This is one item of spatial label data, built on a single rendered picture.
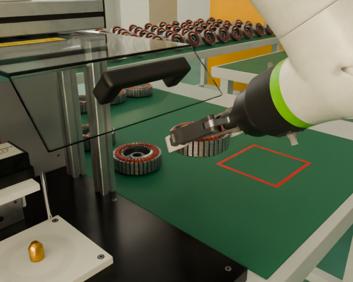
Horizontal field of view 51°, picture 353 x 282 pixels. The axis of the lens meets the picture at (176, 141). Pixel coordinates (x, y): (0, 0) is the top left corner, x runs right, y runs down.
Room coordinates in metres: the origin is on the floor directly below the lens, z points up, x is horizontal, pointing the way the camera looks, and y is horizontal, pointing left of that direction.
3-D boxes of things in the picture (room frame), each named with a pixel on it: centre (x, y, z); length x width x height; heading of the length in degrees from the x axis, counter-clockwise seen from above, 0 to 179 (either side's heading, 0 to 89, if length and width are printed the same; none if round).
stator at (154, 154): (0.77, 0.09, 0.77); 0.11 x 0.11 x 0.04
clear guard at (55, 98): (0.48, 0.14, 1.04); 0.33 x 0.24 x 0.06; 46
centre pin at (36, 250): (0.41, 0.20, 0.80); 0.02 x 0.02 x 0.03
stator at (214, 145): (0.65, -0.04, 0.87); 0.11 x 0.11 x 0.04
